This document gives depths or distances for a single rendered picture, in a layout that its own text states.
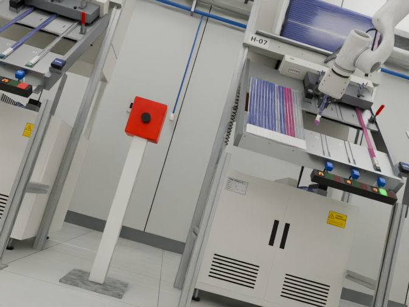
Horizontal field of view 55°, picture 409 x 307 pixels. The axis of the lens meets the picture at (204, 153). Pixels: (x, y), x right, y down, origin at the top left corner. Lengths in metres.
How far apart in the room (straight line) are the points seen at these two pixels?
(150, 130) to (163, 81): 2.00
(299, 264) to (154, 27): 2.60
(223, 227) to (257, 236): 0.17
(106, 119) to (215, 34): 1.27
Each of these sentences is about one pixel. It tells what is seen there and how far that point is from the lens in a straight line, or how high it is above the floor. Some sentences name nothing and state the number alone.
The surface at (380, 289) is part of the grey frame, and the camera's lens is 1.75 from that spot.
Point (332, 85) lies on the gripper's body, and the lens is 1.66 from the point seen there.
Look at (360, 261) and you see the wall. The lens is 3.90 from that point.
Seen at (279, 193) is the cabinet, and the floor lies 0.57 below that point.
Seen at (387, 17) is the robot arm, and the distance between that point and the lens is 1.63.
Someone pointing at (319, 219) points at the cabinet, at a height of 0.51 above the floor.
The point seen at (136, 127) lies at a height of 0.65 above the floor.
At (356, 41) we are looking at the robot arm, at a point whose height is 1.13.
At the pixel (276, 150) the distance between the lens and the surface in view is 1.58.
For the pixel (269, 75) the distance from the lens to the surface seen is 2.09.
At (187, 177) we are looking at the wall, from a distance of 3.47.
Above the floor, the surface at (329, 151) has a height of 0.77.
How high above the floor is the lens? 0.39
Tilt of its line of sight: 8 degrees up
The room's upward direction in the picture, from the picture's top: 16 degrees clockwise
